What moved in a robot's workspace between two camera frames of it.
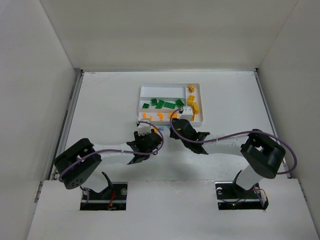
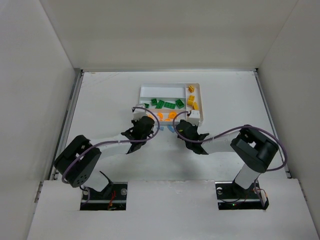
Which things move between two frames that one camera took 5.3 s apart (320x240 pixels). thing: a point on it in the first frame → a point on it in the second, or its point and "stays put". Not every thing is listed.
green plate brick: x=169 y=105 stays put
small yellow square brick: x=191 y=88 stays put
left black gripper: x=139 y=135 → x=144 y=122
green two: x=160 y=104 stays put
